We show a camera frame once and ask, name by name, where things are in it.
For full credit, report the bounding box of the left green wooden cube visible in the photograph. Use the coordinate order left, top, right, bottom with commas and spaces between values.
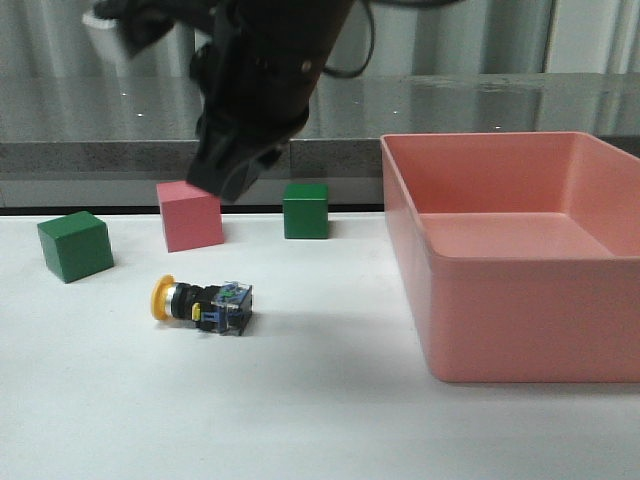
37, 211, 115, 283

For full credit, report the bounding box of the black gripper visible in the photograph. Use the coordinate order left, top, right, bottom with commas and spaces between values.
186, 1, 352, 202

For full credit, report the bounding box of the pink plastic bin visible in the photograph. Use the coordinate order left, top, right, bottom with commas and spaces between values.
381, 132, 639, 382

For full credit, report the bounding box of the pink wooden cube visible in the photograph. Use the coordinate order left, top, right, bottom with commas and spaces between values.
156, 181, 224, 253

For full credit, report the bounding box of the grey curtain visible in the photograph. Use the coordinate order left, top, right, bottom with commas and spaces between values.
1, 1, 639, 79

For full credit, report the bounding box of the green wooden cube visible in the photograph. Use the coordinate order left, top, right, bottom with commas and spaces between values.
283, 183, 329, 239
37, 211, 115, 283

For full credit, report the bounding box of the right green wooden cube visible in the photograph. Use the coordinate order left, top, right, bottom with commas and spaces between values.
283, 183, 329, 239

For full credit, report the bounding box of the yellow push button switch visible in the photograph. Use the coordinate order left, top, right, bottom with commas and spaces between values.
150, 275, 253, 336

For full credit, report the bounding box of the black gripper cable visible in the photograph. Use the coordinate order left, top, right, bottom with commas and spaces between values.
322, 0, 461, 80

